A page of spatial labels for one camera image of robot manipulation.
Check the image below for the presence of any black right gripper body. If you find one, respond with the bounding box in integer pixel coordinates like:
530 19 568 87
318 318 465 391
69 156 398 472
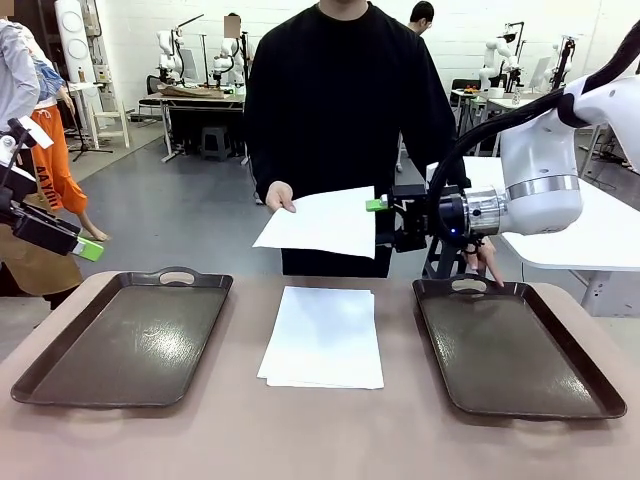
375 183 469 253

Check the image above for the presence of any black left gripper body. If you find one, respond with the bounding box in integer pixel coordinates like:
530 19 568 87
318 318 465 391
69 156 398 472
12 201 84 257

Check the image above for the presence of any white A4 paper sheet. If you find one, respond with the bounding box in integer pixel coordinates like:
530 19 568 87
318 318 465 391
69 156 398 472
252 185 377 260

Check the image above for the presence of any person's right forearm black sleeve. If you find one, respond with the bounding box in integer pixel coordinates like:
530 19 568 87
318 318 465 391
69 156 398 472
248 124 296 204

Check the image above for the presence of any person's left hand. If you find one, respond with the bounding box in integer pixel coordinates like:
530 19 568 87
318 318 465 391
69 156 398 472
462 240 506 289

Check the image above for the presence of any person's right hand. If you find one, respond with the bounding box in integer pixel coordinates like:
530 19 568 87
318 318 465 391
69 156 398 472
265 180 298 215

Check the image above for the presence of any black step stool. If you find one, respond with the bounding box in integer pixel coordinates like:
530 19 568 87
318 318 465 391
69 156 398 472
423 238 471 280

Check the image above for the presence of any black tripod stand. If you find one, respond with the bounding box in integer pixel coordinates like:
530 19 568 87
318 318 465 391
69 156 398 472
67 89 115 162

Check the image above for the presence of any dark brown plastic tray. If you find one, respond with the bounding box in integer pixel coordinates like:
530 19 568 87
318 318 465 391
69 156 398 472
411 273 628 420
9 266 235 409

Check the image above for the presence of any person in black sweater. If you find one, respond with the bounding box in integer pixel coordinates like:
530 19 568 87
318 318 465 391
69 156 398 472
243 0 471 279

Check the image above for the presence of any white wooden stool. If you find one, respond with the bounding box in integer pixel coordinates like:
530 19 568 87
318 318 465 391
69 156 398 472
91 99 131 149

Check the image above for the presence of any white A4 paper stack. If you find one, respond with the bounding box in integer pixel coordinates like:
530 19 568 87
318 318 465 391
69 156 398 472
256 285 386 390

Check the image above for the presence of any long white desk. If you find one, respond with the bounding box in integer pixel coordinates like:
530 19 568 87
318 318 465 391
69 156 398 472
487 95 541 157

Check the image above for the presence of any grey plastic stool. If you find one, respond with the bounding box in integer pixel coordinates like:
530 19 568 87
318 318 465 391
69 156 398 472
201 124 232 162

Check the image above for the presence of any figure in striped shirt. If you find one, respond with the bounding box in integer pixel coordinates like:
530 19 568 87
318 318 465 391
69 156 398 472
0 14 84 311

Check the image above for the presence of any black office chair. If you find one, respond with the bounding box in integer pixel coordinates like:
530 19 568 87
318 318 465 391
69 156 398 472
146 74 171 109

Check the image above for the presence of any wood top workbench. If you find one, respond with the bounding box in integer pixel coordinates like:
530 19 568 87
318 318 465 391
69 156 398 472
144 88 251 166

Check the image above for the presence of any background person in black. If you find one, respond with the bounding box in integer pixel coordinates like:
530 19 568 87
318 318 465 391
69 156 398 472
407 0 436 36

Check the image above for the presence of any white monitor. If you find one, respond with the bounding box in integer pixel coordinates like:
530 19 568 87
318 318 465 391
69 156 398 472
528 55 552 90

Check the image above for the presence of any tall white air conditioner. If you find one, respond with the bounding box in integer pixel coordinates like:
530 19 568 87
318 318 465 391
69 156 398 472
53 0 97 84

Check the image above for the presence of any background person at workbench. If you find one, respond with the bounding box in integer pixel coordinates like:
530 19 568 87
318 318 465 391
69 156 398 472
223 13 256 96

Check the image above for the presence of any left wrist camera assembly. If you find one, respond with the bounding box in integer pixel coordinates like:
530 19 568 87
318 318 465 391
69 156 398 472
0 117 55 226

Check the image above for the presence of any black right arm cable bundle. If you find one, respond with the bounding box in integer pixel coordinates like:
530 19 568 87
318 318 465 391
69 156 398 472
428 29 640 251

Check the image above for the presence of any tall black camera stand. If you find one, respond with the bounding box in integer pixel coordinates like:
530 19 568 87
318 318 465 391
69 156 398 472
547 38 576 94

